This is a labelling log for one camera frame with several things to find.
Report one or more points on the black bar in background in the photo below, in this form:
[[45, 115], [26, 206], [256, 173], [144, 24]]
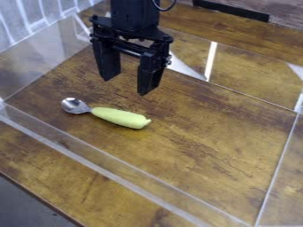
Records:
[[232, 10]]

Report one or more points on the green handled metal spoon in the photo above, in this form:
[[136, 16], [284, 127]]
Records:
[[124, 118]]

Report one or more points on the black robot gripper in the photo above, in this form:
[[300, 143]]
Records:
[[130, 30]]

